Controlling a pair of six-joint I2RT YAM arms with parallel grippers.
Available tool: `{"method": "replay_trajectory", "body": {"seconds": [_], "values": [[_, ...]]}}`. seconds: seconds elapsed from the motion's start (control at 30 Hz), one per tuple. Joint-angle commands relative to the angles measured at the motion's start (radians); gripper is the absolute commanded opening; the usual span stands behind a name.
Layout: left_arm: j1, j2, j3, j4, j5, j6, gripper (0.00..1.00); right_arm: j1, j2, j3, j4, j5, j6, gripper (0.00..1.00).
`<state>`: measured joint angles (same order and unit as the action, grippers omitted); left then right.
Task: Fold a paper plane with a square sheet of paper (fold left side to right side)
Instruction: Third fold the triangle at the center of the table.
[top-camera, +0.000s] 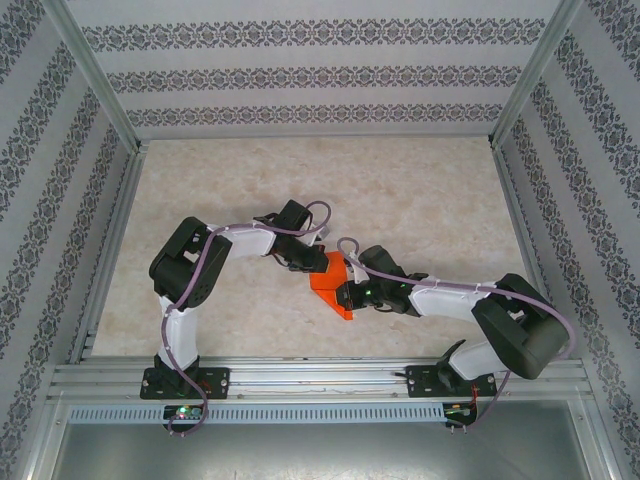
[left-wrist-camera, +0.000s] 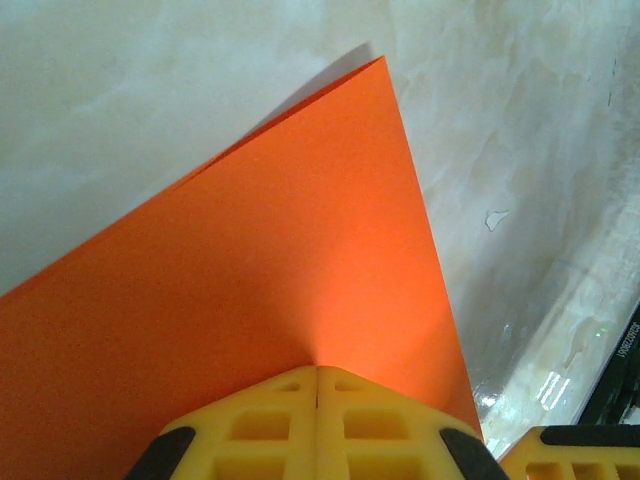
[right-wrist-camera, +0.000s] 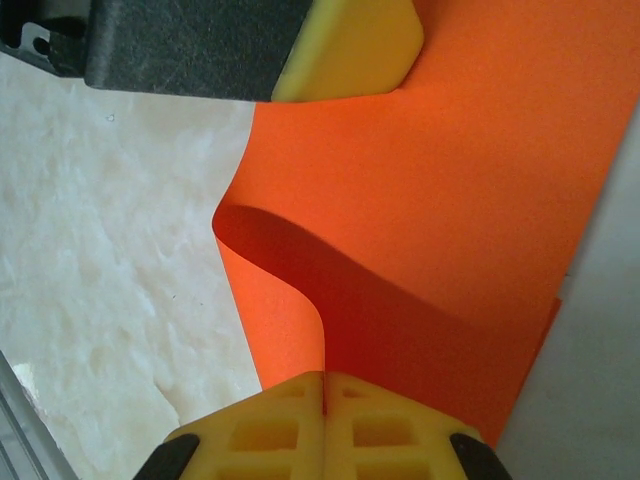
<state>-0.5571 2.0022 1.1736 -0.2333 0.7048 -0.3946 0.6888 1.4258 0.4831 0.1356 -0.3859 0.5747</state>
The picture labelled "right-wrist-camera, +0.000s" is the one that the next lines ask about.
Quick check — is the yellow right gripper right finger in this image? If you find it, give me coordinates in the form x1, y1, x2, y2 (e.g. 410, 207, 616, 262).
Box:
325, 372, 516, 480

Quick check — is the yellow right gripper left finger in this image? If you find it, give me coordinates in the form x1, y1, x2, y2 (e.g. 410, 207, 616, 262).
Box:
142, 372, 326, 480

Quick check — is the orange square paper sheet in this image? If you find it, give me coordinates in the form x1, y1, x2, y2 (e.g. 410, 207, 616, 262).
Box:
212, 0, 640, 449

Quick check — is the long aluminium mounting rail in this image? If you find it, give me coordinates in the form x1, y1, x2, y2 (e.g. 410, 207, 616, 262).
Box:
0, 349, 66, 480

